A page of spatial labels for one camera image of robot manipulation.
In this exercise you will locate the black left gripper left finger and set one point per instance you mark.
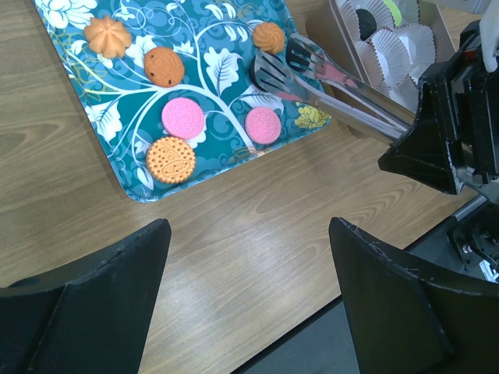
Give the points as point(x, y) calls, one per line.
point(89, 316)

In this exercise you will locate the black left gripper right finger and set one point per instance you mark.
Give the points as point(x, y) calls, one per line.
point(408, 315)

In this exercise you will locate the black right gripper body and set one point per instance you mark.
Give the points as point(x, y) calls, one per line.
point(474, 99)

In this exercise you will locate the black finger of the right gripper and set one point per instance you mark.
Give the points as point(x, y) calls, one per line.
point(428, 151)

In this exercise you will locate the green sandwich cookie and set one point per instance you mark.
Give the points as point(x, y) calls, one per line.
point(395, 11)

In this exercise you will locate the black sandwich cookie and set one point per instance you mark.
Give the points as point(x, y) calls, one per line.
point(367, 24)
point(252, 74)

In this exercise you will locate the steel serving tongs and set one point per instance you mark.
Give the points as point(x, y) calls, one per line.
point(309, 76)

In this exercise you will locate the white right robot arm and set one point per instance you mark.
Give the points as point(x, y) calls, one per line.
point(489, 31)

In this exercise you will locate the brown cookie tin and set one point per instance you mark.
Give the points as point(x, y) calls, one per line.
point(392, 60)

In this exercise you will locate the pink sandwich cookie right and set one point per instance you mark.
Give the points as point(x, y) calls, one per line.
point(262, 125)

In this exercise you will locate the pink sandwich cookie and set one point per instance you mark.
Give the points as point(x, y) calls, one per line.
point(262, 125)
point(182, 118)

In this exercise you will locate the orange dotted round cookie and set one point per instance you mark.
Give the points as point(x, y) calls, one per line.
point(171, 160)

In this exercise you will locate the tan swirl cookie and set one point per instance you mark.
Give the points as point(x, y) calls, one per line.
point(269, 37)

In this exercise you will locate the pink sandwich cookie left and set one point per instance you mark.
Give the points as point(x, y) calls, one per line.
point(182, 118)

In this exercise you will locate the brown chocolate chip cookie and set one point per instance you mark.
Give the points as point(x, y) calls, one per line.
point(163, 67)

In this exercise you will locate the orange flower cookie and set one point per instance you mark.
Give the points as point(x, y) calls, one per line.
point(107, 37)

